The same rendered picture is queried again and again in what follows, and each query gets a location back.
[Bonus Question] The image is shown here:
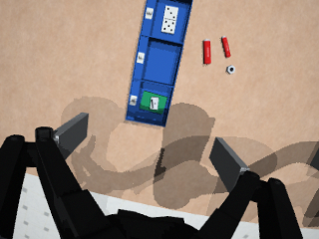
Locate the red battery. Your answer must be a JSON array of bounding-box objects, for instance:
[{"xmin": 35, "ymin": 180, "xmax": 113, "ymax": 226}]
[
  {"xmin": 221, "ymin": 36, "xmax": 230, "ymax": 58},
  {"xmin": 203, "ymin": 39, "xmax": 211, "ymax": 64}
]

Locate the white domino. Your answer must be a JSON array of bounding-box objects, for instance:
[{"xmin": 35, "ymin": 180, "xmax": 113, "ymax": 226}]
[{"xmin": 161, "ymin": 5, "xmax": 178, "ymax": 34}]

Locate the grey hex nut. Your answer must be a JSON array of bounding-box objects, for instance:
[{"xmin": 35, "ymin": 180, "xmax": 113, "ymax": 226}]
[{"xmin": 226, "ymin": 65, "xmax": 235, "ymax": 74}]

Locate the blue rack of bins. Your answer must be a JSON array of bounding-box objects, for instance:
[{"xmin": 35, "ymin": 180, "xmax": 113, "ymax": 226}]
[{"xmin": 126, "ymin": 0, "xmax": 193, "ymax": 127}]

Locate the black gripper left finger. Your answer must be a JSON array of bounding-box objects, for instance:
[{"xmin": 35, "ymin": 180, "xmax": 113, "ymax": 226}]
[{"xmin": 0, "ymin": 113, "xmax": 126, "ymax": 239}]

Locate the green square block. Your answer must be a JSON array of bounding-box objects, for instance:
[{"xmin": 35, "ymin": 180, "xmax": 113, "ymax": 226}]
[{"xmin": 140, "ymin": 91, "xmax": 167, "ymax": 114}]

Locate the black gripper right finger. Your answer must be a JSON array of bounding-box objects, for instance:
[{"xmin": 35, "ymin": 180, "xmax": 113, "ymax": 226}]
[{"xmin": 190, "ymin": 137, "xmax": 303, "ymax": 239}]

